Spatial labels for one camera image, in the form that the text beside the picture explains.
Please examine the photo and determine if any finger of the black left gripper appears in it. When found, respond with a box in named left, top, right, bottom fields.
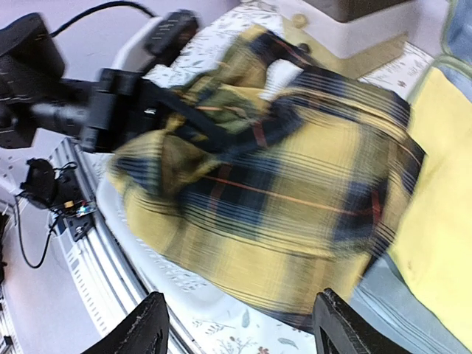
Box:
left=142, top=10, right=199, bottom=71
left=140, top=79, right=232, bottom=153

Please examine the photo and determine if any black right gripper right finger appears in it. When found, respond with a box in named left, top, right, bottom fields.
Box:
left=313, top=288, right=408, bottom=354

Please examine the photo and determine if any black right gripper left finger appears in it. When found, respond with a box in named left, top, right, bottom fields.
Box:
left=83, top=291, right=170, bottom=354

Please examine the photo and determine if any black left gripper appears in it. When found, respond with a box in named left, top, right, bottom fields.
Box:
left=1, top=13, right=159, bottom=153

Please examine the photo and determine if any white plastic mesh basket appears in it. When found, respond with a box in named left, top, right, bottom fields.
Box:
left=92, top=166, right=310, bottom=318

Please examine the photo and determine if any green hard-shell suitcase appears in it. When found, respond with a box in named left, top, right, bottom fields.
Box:
left=351, top=1, right=471, bottom=353

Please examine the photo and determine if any yellow plaid garment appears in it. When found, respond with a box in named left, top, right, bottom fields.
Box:
left=107, top=25, right=425, bottom=333

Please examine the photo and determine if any plain yellow garment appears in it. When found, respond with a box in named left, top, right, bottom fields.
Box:
left=389, top=68, right=471, bottom=349

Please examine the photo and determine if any drawer cabinet with dark top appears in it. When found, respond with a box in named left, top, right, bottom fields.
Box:
left=277, top=0, right=436, bottom=82

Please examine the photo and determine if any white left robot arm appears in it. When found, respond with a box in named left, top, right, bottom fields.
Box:
left=1, top=1, right=236, bottom=153

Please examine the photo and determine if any floral white tablecloth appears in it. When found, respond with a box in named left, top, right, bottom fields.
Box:
left=0, top=0, right=436, bottom=354

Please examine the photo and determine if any aluminium front rail frame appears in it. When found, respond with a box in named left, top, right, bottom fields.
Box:
left=49, top=139, right=209, bottom=353

